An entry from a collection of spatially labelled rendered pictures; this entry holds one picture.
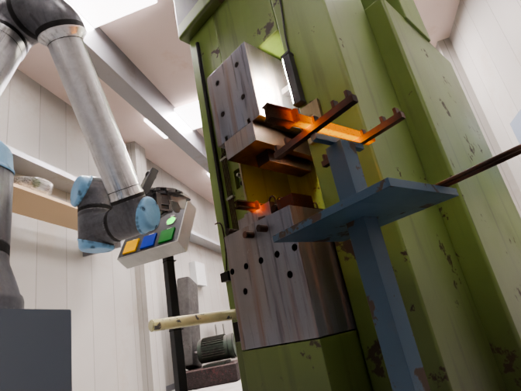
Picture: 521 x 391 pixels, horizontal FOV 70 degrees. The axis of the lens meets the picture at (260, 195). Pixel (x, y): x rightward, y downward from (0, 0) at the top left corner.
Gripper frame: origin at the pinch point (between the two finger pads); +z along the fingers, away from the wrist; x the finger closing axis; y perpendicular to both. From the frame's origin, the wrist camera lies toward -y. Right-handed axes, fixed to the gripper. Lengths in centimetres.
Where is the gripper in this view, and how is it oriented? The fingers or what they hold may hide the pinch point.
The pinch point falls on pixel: (187, 197)
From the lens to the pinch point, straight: 131.8
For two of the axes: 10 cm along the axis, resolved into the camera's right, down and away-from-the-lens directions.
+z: 7.2, 1.1, 6.8
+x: 6.7, -3.8, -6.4
